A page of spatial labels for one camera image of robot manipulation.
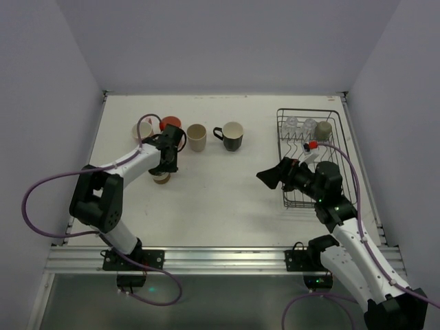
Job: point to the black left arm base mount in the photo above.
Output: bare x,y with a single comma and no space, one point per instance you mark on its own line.
114,262

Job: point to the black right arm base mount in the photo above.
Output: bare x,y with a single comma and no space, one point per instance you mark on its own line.
306,260

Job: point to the beige cream cup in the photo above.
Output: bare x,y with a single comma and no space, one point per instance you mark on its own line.
196,134

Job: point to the glossy pink handled mug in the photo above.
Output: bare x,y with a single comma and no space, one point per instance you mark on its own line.
146,129

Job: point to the clear glass cup right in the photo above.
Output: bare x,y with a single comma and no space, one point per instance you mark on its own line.
308,128

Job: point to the clear glass cup left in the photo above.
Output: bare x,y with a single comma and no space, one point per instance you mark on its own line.
289,127

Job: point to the grey-beige speckled cup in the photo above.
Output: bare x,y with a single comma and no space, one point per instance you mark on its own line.
323,131

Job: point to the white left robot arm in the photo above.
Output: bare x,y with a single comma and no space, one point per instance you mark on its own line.
97,201

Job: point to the cream cup brown band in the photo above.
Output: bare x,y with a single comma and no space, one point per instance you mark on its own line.
162,178

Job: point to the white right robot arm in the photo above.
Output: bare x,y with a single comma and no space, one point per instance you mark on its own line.
386,299

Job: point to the glossy black handled mug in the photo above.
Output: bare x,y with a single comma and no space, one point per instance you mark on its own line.
231,134

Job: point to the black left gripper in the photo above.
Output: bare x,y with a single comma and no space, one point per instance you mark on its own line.
168,166

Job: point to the matte pink tumbler cup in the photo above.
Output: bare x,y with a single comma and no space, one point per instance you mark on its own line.
172,120

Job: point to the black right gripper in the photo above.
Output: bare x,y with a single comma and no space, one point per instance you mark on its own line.
287,175

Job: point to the aluminium mounting rail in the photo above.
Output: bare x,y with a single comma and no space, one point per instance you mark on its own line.
177,260

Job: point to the clear glass cup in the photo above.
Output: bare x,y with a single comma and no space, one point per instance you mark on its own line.
289,127
308,128

